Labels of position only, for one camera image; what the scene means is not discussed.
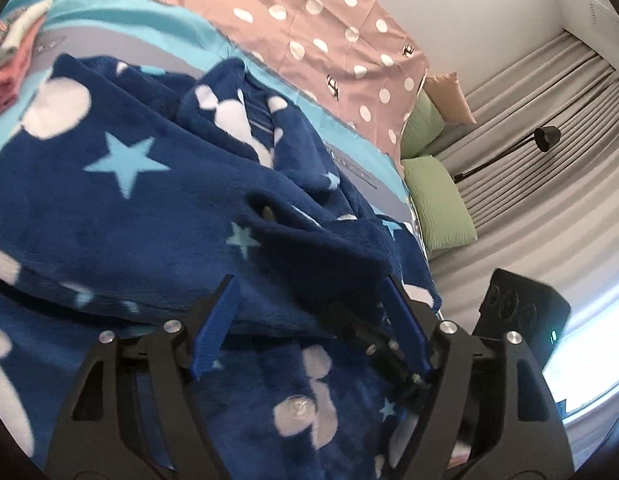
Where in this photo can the beige curtain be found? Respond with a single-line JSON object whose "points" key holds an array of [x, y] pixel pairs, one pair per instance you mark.
{"points": [[554, 216]]}

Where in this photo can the green pillow front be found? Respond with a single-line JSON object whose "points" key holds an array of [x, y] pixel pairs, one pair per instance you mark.
{"points": [[444, 218]]}

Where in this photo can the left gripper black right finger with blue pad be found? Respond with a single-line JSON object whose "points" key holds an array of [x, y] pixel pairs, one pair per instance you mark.
{"points": [[489, 413]]}

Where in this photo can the navy fleece star garment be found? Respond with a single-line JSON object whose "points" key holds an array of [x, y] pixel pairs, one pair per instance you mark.
{"points": [[127, 193]]}

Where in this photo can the folded pink garment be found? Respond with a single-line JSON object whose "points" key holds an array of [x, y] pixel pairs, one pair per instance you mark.
{"points": [[13, 72]]}

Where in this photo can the peach pillow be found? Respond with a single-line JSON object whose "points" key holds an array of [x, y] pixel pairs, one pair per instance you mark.
{"points": [[446, 94]]}

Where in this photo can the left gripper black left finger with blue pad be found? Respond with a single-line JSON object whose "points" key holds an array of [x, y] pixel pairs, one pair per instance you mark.
{"points": [[131, 413]]}

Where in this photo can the black floor lamp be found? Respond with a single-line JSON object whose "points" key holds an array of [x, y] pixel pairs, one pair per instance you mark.
{"points": [[544, 138]]}

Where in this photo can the green pillow back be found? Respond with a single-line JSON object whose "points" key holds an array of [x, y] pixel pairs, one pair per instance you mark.
{"points": [[423, 126]]}

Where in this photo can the turquoise grey bed sheet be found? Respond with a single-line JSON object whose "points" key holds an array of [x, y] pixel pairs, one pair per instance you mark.
{"points": [[146, 33]]}

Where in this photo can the pink polka dot blanket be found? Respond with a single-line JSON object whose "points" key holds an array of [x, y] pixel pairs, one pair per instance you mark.
{"points": [[350, 56]]}

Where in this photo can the folded patterned garment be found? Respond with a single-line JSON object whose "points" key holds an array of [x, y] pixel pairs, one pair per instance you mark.
{"points": [[16, 25]]}

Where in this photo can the green pillow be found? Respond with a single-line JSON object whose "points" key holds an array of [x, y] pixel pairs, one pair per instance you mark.
{"points": [[423, 126], [444, 218]]}

